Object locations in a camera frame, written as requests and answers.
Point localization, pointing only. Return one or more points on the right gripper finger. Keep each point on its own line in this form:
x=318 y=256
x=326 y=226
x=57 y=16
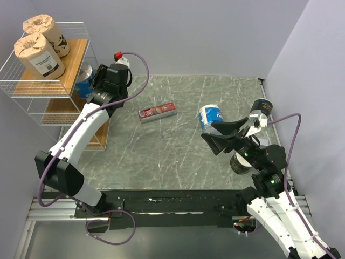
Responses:
x=226 y=128
x=218 y=143

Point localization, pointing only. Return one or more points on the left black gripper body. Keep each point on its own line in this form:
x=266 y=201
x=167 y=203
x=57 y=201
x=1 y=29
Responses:
x=100 y=78

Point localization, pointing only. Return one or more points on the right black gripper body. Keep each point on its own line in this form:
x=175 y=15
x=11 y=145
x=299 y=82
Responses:
x=246 y=147

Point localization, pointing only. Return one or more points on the blue paper roll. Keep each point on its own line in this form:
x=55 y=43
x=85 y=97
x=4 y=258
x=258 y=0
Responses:
x=207 y=115
x=84 y=79

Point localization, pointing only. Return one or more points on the brown roll with label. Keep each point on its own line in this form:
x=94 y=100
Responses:
x=39 y=57

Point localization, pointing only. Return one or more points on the brown roll with cartoon print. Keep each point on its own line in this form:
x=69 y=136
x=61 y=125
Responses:
x=47 y=26

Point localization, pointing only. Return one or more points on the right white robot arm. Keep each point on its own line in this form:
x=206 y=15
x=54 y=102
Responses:
x=271 y=201

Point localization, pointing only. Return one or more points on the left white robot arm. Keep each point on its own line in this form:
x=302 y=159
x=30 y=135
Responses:
x=57 y=168

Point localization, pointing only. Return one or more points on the grey flat box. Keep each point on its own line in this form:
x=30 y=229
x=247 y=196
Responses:
x=264 y=142

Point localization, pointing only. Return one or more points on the black paper roll front right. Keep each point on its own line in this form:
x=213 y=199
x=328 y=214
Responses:
x=239 y=165

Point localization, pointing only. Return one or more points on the black paper roll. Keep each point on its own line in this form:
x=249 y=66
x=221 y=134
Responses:
x=263 y=105
x=239 y=165

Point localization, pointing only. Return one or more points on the black paper roll far right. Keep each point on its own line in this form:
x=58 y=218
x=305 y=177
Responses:
x=263 y=105

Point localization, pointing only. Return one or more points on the red toothpaste box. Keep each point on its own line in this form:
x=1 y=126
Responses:
x=157 y=112

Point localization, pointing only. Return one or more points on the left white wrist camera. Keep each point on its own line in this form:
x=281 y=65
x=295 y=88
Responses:
x=119 y=59

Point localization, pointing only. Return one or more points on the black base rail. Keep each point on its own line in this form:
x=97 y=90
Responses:
x=166 y=208

